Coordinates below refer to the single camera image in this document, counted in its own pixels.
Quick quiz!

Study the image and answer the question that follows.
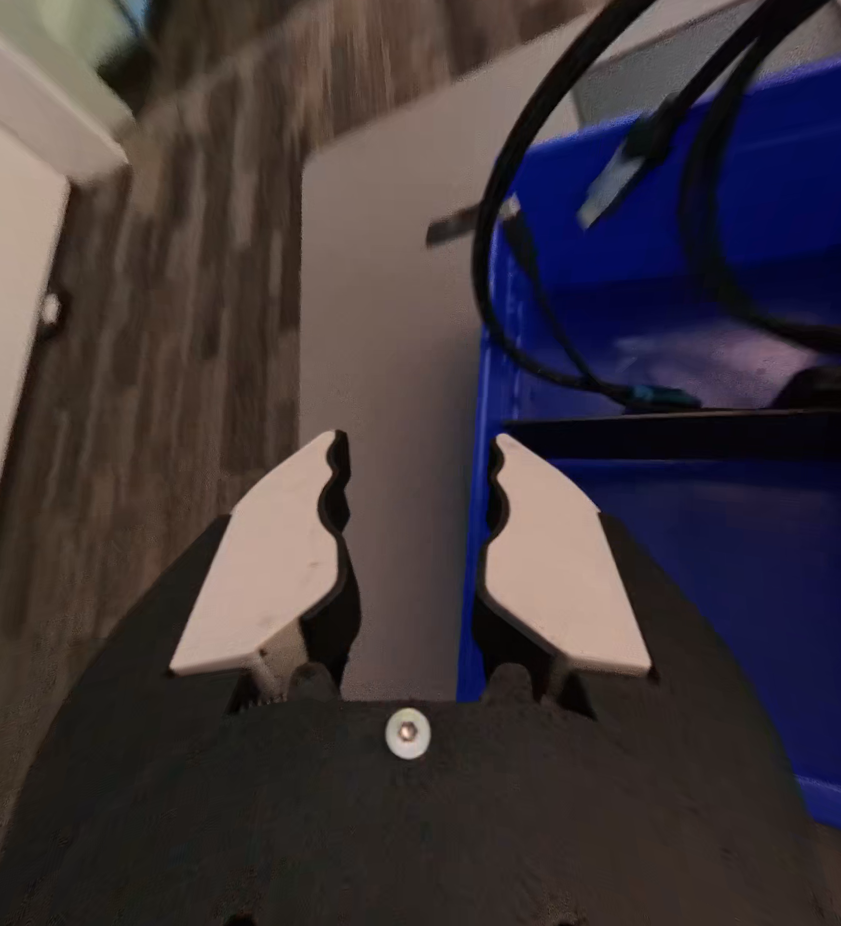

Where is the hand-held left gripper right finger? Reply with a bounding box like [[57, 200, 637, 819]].
[[473, 433, 654, 681]]

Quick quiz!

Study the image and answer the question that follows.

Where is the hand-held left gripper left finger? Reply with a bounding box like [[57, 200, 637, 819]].
[[167, 429, 362, 684]]

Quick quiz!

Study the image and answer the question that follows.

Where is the blue plastic bin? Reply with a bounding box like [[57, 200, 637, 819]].
[[457, 45, 841, 847]]

